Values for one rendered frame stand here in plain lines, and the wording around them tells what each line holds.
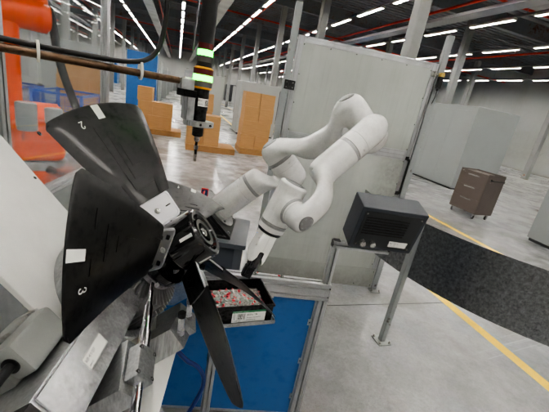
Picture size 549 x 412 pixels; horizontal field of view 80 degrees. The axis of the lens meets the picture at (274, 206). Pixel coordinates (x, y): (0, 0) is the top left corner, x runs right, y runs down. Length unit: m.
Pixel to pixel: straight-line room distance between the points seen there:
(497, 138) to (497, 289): 8.92
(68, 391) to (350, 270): 2.76
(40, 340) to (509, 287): 2.11
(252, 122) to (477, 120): 5.93
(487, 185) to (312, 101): 5.15
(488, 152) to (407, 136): 8.07
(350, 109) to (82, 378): 1.01
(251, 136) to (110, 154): 8.24
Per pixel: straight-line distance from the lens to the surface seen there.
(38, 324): 0.63
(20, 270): 0.77
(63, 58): 0.71
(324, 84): 2.64
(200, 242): 0.71
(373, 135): 1.03
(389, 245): 1.36
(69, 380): 0.58
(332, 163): 0.96
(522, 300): 2.27
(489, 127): 10.66
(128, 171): 0.77
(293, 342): 1.55
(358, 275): 3.18
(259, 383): 1.70
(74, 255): 0.49
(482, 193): 7.26
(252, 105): 8.87
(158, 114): 10.01
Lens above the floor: 1.54
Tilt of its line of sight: 18 degrees down
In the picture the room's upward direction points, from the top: 10 degrees clockwise
